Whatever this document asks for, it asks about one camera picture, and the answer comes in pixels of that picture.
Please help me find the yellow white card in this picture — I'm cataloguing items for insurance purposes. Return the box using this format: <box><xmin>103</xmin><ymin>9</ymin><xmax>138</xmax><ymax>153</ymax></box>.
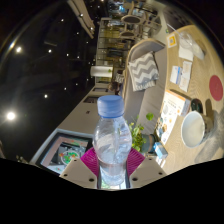
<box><xmin>165</xmin><ymin>32</ymin><xmax>178</xmax><ymax>49</ymax></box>

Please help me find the green potted plant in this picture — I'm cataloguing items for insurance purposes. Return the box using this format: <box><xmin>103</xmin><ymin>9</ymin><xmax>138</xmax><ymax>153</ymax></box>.
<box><xmin>128</xmin><ymin>112</ymin><xmax>161</xmax><ymax>155</ymax></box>

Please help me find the clear blue-capped water bottle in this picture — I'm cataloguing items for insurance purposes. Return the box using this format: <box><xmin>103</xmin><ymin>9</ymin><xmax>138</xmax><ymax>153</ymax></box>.
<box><xmin>92</xmin><ymin>94</ymin><xmax>133</xmax><ymax>188</ymax></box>

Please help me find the person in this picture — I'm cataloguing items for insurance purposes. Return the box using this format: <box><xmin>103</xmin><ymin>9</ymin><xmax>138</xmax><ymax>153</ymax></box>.
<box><xmin>107</xmin><ymin>71</ymin><xmax>125</xmax><ymax>96</ymax></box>

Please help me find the group of ceiling spotlights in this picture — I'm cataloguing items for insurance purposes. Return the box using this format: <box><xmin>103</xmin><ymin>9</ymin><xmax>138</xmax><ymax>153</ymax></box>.
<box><xmin>4</xmin><ymin>9</ymin><xmax>98</xmax><ymax>123</ymax></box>

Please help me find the grey curved sofa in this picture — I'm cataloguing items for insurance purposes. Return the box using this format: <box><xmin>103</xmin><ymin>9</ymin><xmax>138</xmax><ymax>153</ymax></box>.
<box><xmin>121</xmin><ymin>38</ymin><xmax>168</xmax><ymax>126</ymax></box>

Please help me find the group of round-backed dining chairs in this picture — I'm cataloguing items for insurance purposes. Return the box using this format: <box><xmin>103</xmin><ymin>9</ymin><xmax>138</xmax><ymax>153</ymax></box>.
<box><xmin>106</xmin><ymin>0</ymin><xmax>158</xmax><ymax>39</ymax></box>

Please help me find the blue white tissue pack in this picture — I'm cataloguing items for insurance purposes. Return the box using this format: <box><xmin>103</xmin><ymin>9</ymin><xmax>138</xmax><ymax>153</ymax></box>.
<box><xmin>169</xmin><ymin>65</ymin><xmax>183</xmax><ymax>85</ymax></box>

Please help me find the flat round red coaster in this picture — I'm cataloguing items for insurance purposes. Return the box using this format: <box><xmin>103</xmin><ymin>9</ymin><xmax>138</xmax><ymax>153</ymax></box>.
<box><xmin>208</xmin><ymin>74</ymin><xmax>224</xmax><ymax>102</ymax></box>

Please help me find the printed white brochure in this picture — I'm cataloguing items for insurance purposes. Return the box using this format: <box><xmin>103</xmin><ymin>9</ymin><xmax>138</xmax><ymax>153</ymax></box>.
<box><xmin>154</xmin><ymin>96</ymin><xmax>181</xmax><ymax>146</ymax></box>

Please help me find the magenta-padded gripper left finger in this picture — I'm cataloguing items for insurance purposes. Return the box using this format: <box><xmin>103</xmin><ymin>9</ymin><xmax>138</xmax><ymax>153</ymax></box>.
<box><xmin>59</xmin><ymin>147</ymin><xmax>100</xmax><ymax>190</ymax></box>

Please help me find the large window with stickers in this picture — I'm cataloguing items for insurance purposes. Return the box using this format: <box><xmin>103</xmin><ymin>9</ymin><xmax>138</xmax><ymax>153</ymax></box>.
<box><xmin>34</xmin><ymin>131</ymin><xmax>94</xmax><ymax>176</ymax></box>

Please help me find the grey white chevron pillow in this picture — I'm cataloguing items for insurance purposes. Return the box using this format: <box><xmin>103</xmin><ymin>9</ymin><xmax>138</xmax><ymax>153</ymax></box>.
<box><xmin>127</xmin><ymin>51</ymin><xmax>160</xmax><ymax>93</ymax></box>

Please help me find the white and orange box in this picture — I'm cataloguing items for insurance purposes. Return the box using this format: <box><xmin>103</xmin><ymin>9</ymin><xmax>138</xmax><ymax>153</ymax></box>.
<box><xmin>165</xmin><ymin>89</ymin><xmax>192</xmax><ymax>118</ymax></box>

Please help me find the white mug with black handle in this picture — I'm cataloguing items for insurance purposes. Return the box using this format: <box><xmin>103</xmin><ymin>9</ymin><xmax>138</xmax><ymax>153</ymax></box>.
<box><xmin>180</xmin><ymin>109</ymin><xmax>216</xmax><ymax>149</ymax></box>

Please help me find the white paper sheet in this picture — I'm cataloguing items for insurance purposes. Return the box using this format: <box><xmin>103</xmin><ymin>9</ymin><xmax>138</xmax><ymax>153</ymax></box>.
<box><xmin>178</xmin><ymin>60</ymin><xmax>194</xmax><ymax>93</ymax></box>

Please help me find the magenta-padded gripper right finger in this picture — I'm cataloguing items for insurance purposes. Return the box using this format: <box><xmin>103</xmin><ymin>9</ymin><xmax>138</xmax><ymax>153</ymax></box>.
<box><xmin>125</xmin><ymin>147</ymin><xmax>168</xmax><ymax>190</ymax></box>

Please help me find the small blue white box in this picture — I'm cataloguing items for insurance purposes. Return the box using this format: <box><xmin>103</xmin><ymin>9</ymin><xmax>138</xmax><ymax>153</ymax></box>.
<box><xmin>153</xmin><ymin>141</ymin><xmax>169</xmax><ymax>160</ymax></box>

